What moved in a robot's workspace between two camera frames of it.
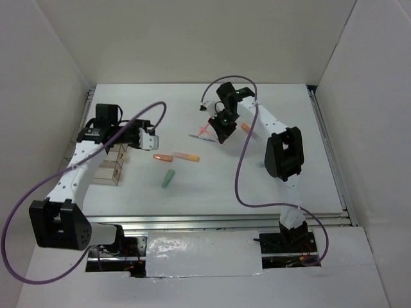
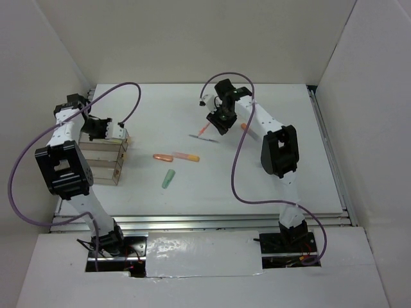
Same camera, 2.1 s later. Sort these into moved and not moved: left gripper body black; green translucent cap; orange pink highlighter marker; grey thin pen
Moved: left gripper body black
Not moved: grey thin pen; green translucent cap; orange pink highlighter marker
